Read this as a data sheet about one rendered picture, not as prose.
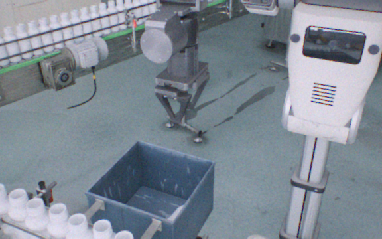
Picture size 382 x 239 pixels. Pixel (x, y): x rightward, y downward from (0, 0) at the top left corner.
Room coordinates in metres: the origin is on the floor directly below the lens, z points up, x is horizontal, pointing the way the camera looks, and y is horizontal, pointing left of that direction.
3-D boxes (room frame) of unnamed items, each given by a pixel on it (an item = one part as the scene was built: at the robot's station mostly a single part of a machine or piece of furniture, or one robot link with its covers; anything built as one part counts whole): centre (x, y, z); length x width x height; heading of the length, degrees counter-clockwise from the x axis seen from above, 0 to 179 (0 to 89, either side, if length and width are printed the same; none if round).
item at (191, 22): (0.68, 0.02, 1.57); 0.07 x 0.06 x 0.07; 156
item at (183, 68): (0.69, 0.02, 1.51); 0.10 x 0.07 x 0.07; 156
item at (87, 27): (2.16, 0.58, 1.08); 0.06 x 0.06 x 0.17
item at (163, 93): (0.67, 0.03, 1.44); 0.07 x 0.07 x 0.09; 66
